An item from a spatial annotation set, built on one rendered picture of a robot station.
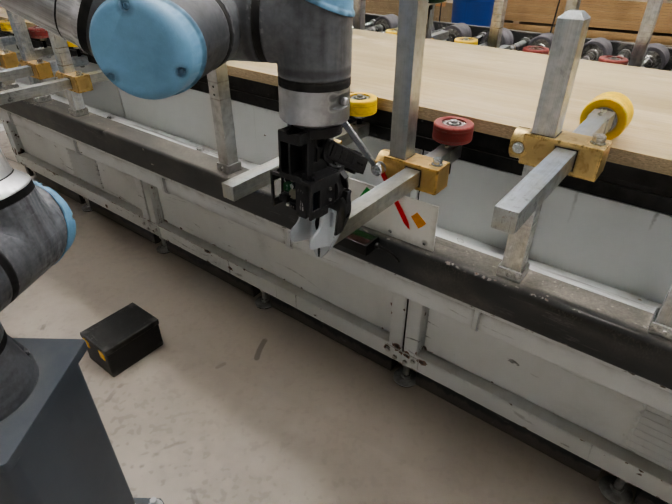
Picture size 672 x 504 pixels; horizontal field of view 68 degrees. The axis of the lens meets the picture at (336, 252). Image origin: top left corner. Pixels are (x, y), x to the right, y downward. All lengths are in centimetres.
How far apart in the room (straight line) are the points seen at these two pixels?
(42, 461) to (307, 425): 79
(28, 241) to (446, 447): 116
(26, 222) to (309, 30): 57
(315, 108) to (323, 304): 114
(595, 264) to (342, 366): 90
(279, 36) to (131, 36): 17
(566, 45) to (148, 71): 55
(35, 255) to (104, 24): 53
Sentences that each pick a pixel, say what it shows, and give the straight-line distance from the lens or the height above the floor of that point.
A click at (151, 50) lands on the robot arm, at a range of 50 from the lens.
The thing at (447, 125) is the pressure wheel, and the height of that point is 91.
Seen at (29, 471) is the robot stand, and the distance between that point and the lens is 97.
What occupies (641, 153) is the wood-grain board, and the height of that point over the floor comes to 90.
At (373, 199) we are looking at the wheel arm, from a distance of 82.
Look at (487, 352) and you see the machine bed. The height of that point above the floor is 27.
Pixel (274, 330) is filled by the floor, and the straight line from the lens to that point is 184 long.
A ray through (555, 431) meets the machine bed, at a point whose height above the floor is 15.
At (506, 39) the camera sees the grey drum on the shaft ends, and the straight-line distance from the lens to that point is 242.
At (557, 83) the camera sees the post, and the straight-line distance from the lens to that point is 81.
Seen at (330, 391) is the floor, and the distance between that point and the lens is 163.
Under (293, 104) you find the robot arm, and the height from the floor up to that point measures 106.
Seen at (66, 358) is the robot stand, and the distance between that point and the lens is 101.
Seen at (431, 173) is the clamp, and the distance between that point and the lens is 92.
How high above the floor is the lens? 124
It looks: 34 degrees down
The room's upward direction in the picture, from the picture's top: straight up
